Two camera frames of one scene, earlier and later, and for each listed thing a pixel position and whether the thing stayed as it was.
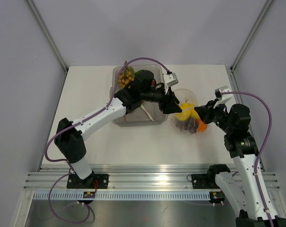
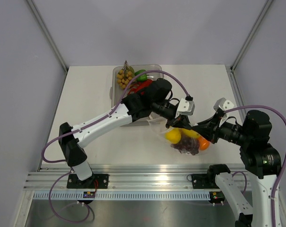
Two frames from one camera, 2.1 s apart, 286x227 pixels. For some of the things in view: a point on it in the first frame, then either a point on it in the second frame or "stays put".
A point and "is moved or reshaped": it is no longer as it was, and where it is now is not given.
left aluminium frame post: x=49 y=35 stays put
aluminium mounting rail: x=132 y=178 stays put
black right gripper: x=206 y=113 → x=209 y=129
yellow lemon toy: x=186 y=108 is moved or reshaped
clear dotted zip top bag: x=188 y=120 is moved or reshaped
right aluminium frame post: x=250 y=35 stays put
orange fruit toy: x=202 y=126 is moved or reshaped
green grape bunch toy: x=127 y=75 stays put
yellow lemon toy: x=193 y=114 → x=190 y=132
